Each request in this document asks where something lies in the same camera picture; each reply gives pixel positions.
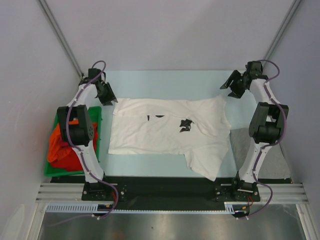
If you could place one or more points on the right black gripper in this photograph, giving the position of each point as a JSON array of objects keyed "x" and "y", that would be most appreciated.
[{"x": 235, "y": 93}]

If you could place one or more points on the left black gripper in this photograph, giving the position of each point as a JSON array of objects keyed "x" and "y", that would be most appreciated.
[{"x": 107, "y": 101}]

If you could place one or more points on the white printed t-shirt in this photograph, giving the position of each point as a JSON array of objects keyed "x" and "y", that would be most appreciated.
[{"x": 197, "y": 129}]

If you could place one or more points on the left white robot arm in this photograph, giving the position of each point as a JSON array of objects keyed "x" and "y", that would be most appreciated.
[{"x": 77, "y": 130}]

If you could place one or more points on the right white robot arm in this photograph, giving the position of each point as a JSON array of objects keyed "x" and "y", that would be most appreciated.
[{"x": 266, "y": 129}]

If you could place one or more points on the magenta t-shirt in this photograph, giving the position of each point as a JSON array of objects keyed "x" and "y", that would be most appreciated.
[{"x": 62, "y": 143}]

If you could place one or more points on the orange t-shirt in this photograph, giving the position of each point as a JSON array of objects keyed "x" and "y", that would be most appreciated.
[{"x": 54, "y": 139}]

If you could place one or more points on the red t-shirt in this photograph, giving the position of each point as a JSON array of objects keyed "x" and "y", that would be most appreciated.
[{"x": 65, "y": 158}]

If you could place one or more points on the folded grey t-shirt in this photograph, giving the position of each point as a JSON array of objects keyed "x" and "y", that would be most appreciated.
[{"x": 257, "y": 161}]

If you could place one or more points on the green plastic bin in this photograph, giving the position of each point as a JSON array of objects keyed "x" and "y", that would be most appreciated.
[{"x": 95, "y": 116}]

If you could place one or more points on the right corner aluminium post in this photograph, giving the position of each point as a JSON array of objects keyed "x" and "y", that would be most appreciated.
[{"x": 295, "y": 6}]

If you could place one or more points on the corner aluminium post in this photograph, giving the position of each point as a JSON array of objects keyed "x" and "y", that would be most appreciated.
[
  {"x": 295, "y": 6},
  {"x": 48, "y": 14}
]

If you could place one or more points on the left corner aluminium post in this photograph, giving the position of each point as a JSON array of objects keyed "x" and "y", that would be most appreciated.
[{"x": 48, "y": 14}]

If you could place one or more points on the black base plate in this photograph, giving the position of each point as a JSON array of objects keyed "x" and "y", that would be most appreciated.
[{"x": 164, "y": 193}]

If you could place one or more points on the aluminium frame rail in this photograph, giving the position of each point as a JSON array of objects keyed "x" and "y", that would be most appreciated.
[{"x": 60, "y": 193}]

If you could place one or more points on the white slotted cable duct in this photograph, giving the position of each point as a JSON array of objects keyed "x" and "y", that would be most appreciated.
[{"x": 101, "y": 208}]

